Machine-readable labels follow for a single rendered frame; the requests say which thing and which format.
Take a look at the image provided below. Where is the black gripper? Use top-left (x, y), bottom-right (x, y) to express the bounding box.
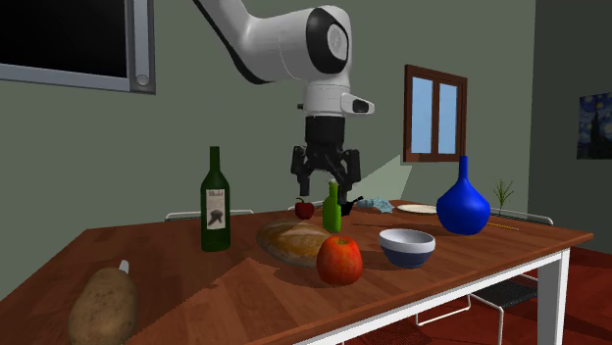
top-left (289, 116), bottom-right (363, 205)

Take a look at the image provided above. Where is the small light green bottle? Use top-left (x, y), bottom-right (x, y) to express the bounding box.
top-left (322, 178), bottom-right (343, 234)

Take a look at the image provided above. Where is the small black pot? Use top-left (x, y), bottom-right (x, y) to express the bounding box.
top-left (339, 195), bottom-right (365, 218)

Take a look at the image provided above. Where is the red bell pepper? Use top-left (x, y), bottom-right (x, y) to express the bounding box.
top-left (294, 197), bottom-right (316, 221)

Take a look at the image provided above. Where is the light blue cloth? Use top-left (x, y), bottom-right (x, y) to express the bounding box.
top-left (356, 196), bottom-right (395, 215)

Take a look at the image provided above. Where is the brown bread loaf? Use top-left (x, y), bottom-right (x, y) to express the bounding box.
top-left (256, 219), bottom-right (336, 269)

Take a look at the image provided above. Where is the red apple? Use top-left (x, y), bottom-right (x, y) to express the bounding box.
top-left (316, 235), bottom-right (364, 287)

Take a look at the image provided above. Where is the white plate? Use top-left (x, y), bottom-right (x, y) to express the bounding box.
top-left (395, 203), bottom-right (438, 216)

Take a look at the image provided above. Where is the white and blue bowl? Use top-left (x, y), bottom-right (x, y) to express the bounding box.
top-left (378, 227), bottom-right (437, 270)

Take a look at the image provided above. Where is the brown framed window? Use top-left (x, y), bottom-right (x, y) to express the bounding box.
top-left (402, 64), bottom-right (469, 164)

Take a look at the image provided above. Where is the dark green wine bottle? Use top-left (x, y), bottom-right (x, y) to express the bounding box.
top-left (200, 145), bottom-right (232, 253)

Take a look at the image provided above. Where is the blue round vase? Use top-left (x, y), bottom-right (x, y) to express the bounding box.
top-left (435, 155), bottom-right (492, 236)

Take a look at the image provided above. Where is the wooden table with white legs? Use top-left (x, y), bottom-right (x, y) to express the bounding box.
top-left (0, 199), bottom-right (595, 345)

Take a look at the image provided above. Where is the small green plant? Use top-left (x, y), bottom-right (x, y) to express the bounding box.
top-left (492, 178), bottom-right (516, 212)

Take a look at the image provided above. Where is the brown potato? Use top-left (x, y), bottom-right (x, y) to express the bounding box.
top-left (67, 266), bottom-right (139, 345)

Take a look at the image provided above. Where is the dark blue wall picture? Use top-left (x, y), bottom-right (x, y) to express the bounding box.
top-left (576, 91), bottom-right (612, 161)

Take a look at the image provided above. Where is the grey framed wall television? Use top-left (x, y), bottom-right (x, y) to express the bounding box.
top-left (0, 0), bottom-right (157, 96)

